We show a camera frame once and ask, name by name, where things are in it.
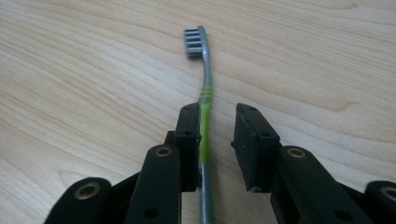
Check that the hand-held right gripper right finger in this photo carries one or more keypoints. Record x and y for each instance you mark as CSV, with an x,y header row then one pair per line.
x,y
255,155

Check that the grey and green toothbrush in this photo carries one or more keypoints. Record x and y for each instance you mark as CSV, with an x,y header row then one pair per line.
x,y
205,124

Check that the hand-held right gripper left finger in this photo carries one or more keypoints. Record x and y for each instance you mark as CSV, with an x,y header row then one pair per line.
x,y
186,146

